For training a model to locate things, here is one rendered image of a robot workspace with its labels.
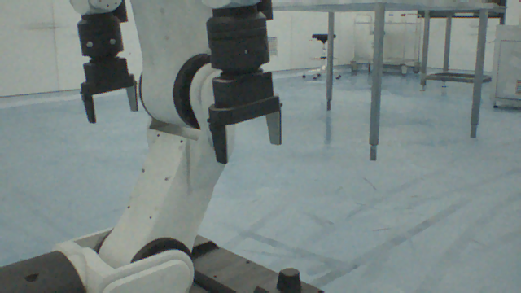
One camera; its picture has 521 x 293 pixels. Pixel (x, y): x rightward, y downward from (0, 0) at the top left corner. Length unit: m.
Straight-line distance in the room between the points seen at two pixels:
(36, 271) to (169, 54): 0.42
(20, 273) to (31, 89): 4.61
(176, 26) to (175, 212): 0.34
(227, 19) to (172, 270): 0.46
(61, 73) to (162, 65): 4.63
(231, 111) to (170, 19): 0.25
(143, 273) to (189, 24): 0.44
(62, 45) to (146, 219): 4.66
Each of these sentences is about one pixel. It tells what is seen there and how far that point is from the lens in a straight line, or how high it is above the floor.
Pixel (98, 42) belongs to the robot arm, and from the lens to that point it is 1.10.
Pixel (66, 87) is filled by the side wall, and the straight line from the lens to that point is 5.59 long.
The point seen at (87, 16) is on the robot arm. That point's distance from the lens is 1.11.
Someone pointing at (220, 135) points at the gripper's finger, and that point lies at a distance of 0.75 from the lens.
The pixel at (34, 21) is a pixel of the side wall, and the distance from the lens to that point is 5.45.
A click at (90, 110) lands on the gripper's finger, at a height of 0.56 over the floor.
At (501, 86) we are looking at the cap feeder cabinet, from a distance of 5.14.
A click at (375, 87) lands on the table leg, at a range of 2.82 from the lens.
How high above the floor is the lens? 0.73
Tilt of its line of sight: 13 degrees down
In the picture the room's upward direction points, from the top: straight up
